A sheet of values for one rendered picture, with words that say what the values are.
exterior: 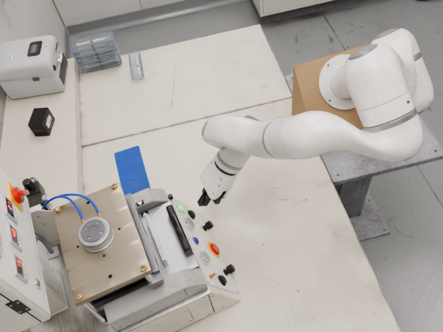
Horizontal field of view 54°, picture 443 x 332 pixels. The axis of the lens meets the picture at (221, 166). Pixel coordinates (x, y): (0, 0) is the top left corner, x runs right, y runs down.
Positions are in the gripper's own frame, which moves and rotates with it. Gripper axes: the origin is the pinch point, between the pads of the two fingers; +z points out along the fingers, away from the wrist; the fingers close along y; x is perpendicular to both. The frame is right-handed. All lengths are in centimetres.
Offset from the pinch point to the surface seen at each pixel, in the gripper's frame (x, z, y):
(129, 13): 64, 52, -230
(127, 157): -6.5, 21.0, -39.3
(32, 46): -33, 14, -95
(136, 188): -7.3, 21.6, -24.1
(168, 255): -18.1, 2.3, 16.6
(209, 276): -7.7, 3.6, 23.9
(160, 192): -14.7, -0.9, -2.6
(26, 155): -37, 37, -55
